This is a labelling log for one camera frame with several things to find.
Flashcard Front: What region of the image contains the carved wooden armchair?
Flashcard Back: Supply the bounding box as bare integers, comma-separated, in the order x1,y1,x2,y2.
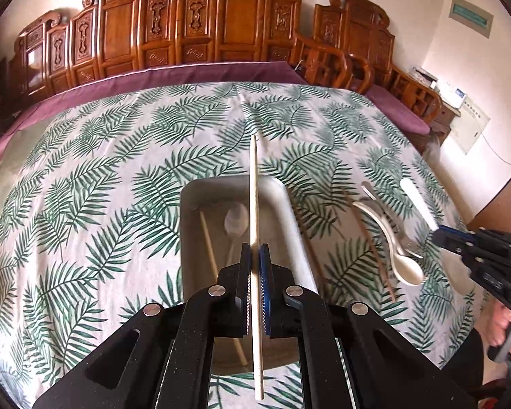
313,0,442,127

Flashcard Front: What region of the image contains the silver metal spoon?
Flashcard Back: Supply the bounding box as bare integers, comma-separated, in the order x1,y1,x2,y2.
353,182,425,287

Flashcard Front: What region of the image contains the palm leaf tablecloth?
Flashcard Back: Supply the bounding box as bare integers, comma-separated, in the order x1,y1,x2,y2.
0,82,487,408

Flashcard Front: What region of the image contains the light wooden chopstick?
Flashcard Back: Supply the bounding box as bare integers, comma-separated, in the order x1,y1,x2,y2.
249,135,264,402

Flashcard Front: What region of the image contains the person's right hand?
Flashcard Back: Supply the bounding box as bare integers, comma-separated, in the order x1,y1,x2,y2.
486,301,511,354

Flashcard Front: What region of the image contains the white spoon inside tray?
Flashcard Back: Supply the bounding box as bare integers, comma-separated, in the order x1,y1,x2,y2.
224,202,250,266

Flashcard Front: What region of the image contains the long carved wooden sofa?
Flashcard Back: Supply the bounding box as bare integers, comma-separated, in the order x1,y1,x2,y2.
6,0,355,104

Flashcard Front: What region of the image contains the dark brown chopstick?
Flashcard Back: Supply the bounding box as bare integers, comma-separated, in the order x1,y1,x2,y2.
342,189,397,303

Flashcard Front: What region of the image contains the white plastic spoon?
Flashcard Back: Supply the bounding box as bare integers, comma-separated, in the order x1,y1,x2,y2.
400,178,475,296

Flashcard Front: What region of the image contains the wall electrical panel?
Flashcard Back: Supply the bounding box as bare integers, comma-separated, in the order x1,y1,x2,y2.
449,0,494,38

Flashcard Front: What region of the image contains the purple armchair cushion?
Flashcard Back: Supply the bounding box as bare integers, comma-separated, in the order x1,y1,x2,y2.
366,85,430,136

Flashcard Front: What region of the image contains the wooden side table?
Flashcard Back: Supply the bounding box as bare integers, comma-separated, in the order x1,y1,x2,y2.
430,103,461,145

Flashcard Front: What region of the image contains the chopstick inside tray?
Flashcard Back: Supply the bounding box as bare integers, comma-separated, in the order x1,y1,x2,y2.
199,210,248,366

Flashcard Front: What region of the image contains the purple sofa cushion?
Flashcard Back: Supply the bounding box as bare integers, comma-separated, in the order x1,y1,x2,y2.
0,61,305,160

